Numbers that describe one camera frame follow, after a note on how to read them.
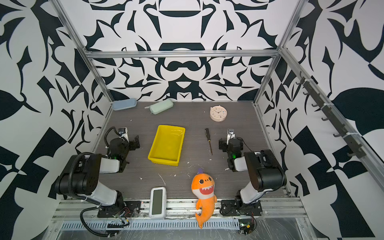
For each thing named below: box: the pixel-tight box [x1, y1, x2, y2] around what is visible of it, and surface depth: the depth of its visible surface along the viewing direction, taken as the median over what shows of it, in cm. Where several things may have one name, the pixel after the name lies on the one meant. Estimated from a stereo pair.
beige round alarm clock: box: [209, 105, 228, 122], surface depth 113 cm
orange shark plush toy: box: [191, 173, 217, 229], surface depth 74 cm
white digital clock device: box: [149, 186, 167, 219], surface depth 74 cm
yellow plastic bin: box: [147, 125, 186, 167], surface depth 95 cm
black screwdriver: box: [205, 128, 213, 156], surface depth 102 cm
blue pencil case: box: [112, 98, 137, 111], surface depth 118 cm
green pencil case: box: [149, 99, 174, 115], surface depth 117 cm
